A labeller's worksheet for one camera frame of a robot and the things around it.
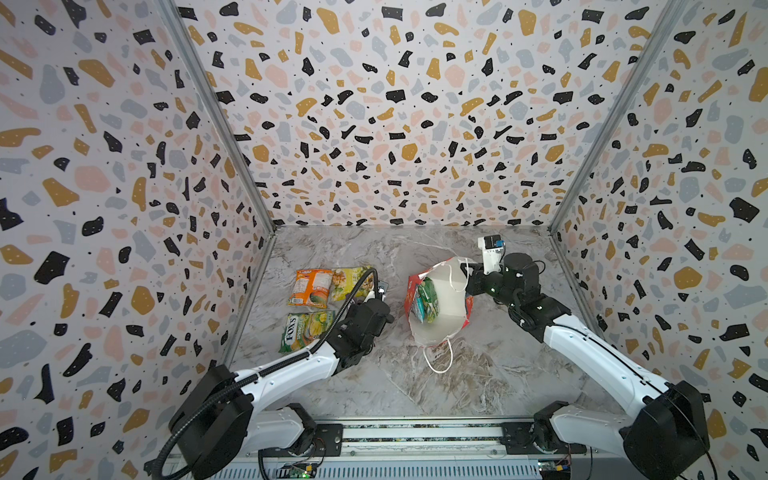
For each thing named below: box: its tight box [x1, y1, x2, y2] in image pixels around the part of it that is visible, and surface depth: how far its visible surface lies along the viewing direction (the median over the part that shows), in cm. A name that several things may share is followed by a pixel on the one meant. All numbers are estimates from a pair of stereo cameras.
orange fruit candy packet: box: [288, 269, 333, 309], surface depth 102 cm
